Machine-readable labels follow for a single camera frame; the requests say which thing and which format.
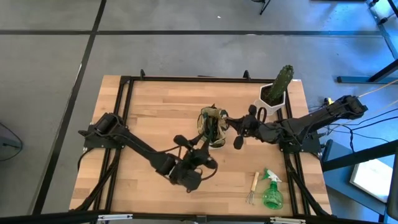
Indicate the black rig bar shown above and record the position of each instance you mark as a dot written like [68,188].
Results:
[46,219]

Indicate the blue floor beam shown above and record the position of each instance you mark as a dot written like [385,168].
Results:
[357,80]

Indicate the white hexagonal plant pot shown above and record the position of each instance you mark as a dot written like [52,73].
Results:
[264,107]

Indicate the black aluminium table frame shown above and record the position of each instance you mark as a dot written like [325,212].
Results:
[186,79]

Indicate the silver bracket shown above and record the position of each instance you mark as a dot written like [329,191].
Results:
[286,221]
[115,217]

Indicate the yellow power plug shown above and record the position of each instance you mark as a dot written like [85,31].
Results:
[328,101]

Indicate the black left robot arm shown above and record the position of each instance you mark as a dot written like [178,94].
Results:
[140,149]

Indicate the small black camera block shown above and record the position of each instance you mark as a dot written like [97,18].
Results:
[201,219]

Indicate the black support beam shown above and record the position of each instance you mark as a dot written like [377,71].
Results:
[357,157]

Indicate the green cactus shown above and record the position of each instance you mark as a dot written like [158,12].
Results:
[281,84]

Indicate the green plastic spray bottle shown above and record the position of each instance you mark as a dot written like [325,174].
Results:
[273,197]

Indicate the black diagonal stand beam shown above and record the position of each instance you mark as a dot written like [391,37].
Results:
[385,71]

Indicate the white panel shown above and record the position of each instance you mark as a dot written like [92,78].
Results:
[371,180]

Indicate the blue-grey cabinet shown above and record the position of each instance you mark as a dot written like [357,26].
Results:
[339,186]

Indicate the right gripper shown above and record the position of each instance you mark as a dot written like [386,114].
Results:
[253,127]

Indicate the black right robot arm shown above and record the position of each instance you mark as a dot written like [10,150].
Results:
[311,119]

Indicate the grey metal stand beam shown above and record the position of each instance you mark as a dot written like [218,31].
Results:
[384,29]

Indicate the cream green-trimmed gardening bag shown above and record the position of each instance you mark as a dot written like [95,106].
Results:
[222,133]

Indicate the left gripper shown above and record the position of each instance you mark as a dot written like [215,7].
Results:
[197,158]

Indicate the black tripod leg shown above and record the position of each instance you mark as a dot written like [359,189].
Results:
[264,7]

